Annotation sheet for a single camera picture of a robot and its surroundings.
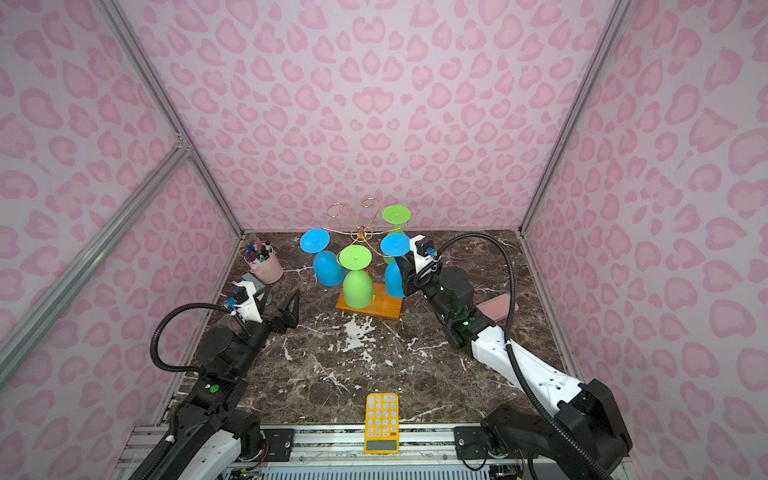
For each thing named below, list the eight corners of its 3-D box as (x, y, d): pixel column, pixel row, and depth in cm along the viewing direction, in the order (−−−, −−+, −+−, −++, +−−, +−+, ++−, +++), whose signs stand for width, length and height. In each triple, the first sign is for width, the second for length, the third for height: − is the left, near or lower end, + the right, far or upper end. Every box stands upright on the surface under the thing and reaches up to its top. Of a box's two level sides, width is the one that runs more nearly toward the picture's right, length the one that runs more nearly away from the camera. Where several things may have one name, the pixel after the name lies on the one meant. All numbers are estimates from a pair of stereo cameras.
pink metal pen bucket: (255, 285, 107) (240, 261, 97) (262, 264, 113) (249, 240, 103) (279, 284, 107) (266, 261, 97) (285, 264, 113) (273, 240, 103)
